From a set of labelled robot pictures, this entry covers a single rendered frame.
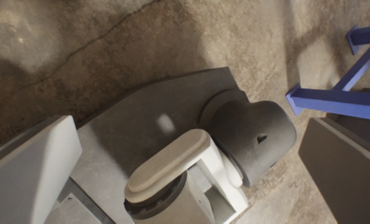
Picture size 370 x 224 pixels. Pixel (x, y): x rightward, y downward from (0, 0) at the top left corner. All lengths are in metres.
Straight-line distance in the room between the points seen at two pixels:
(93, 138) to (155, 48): 0.34
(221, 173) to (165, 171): 0.11
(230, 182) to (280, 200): 0.73
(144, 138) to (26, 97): 0.36
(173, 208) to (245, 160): 0.16
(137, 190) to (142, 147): 0.15
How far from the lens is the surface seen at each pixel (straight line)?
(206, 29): 0.74
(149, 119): 0.50
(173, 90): 0.51
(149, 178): 0.39
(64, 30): 0.68
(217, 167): 0.40
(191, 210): 0.35
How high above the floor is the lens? 0.65
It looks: 68 degrees down
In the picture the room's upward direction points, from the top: 115 degrees clockwise
